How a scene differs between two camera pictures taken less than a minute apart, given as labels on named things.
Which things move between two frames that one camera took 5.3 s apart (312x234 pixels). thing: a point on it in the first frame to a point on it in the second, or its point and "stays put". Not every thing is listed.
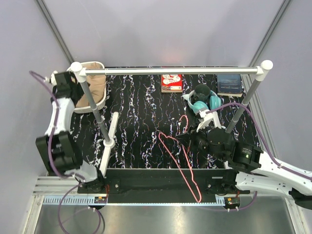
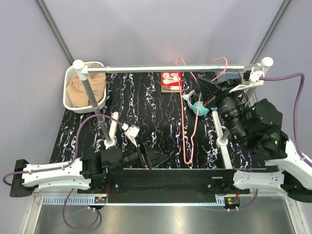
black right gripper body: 199,140 to 230,84
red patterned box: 171,83 stays put
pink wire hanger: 199,186 to 182,107
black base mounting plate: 167,185 stays put
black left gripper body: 79,89 to 144,158
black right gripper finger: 185,138 to 208,88
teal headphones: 215,102 stays put
